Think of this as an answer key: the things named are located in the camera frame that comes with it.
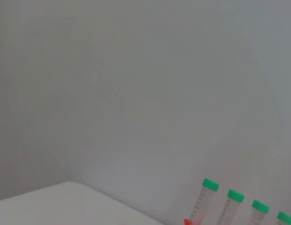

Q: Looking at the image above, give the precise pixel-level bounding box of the green-capped clear test tube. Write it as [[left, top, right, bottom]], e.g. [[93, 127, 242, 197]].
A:
[[276, 210, 291, 225], [217, 188, 245, 225], [189, 177, 220, 225], [250, 199, 270, 225]]

